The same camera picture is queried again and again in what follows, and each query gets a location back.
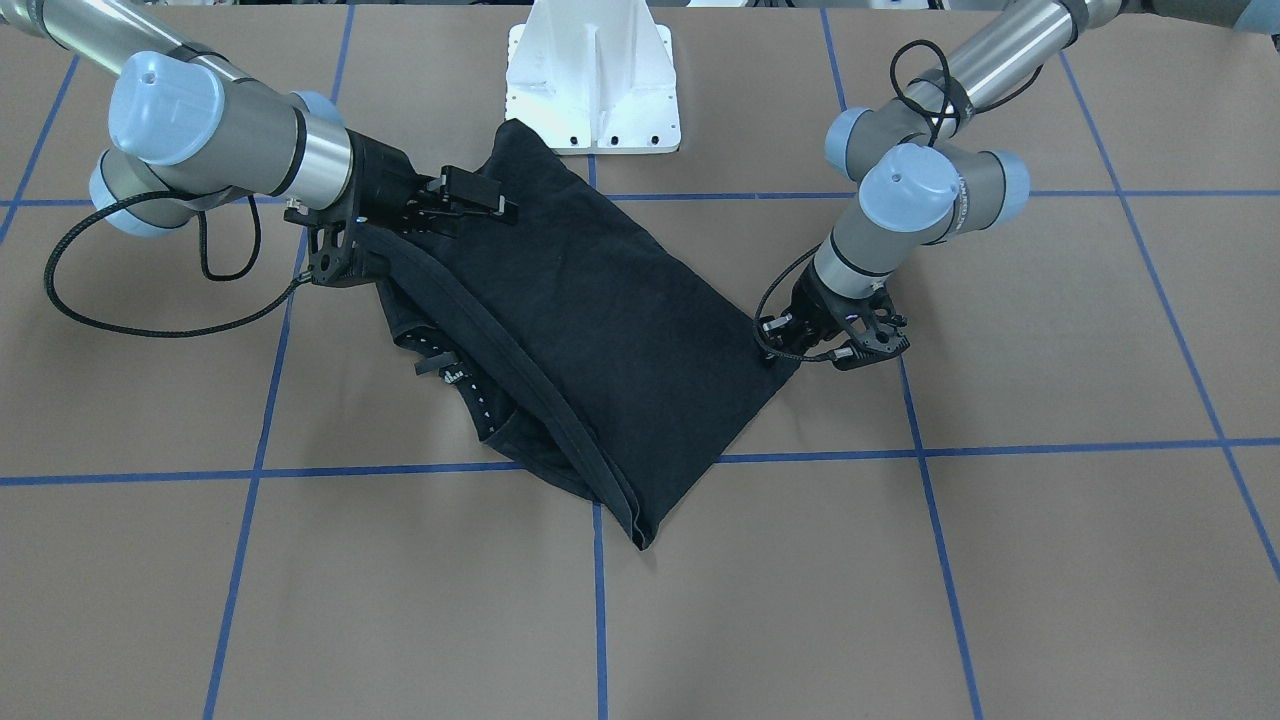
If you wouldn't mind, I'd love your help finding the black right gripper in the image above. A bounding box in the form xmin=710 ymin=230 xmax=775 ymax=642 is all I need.
xmin=285 ymin=131 xmax=520 ymax=288

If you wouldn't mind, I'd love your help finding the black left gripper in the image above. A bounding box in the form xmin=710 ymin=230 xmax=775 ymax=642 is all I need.
xmin=755 ymin=266 xmax=910 ymax=372

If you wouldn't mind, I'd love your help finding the black printed t-shirt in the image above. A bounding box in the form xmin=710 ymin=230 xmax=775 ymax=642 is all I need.
xmin=358 ymin=120 xmax=797 ymax=550

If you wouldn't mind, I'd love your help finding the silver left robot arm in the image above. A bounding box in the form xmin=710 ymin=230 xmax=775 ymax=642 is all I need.
xmin=754 ymin=1 xmax=1277 ymax=370

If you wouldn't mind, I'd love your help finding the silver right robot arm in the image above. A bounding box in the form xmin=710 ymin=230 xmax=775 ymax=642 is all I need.
xmin=3 ymin=1 xmax=518 ymax=287

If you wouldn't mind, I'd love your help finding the white central pedestal column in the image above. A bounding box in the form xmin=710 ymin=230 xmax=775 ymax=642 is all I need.
xmin=506 ymin=1 xmax=682 ymax=155

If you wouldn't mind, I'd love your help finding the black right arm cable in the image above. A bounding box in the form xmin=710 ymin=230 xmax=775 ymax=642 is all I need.
xmin=44 ymin=190 xmax=311 ymax=338

